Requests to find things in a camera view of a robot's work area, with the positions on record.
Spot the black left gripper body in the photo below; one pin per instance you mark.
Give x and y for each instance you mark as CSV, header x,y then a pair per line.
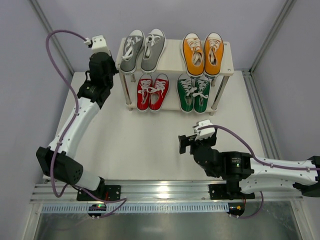
x,y
100,59

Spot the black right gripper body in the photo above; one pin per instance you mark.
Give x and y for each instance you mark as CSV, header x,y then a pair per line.
x,y
185,143

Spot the grey sneaker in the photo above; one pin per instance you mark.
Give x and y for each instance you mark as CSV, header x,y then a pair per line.
x,y
154,46
133,45

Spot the red sneaker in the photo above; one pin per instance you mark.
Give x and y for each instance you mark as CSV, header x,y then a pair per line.
x,y
158,92
142,93

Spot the green sneaker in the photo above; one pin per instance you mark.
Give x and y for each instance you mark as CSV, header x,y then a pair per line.
x,y
185,90
201,95

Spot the orange sneaker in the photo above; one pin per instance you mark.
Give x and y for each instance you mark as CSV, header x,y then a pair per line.
x,y
193,55
213,55

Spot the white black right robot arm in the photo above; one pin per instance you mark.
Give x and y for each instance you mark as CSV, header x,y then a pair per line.
x,y
245,175

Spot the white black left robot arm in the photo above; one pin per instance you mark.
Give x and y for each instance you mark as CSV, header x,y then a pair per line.
x,y
57,160

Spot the white wooden shoe shelf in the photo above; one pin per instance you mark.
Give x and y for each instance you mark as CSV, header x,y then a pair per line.
x,y
171,63

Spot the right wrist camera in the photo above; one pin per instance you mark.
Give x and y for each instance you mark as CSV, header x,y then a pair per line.
x,y
204,129

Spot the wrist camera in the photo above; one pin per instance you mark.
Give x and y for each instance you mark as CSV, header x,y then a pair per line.
x,y
98,44
204,129

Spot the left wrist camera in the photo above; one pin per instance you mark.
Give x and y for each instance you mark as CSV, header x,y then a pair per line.
x,y
98,44

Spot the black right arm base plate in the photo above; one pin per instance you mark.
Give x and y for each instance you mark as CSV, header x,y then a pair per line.
x,y
217,191

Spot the aluminium mounting rail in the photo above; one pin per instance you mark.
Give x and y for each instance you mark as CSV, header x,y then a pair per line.
x,y
137,191

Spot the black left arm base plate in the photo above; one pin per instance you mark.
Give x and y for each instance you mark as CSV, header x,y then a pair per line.
x,y
112,192

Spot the white slotted cable duct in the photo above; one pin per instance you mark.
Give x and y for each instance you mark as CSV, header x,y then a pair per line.
x,y
139,207

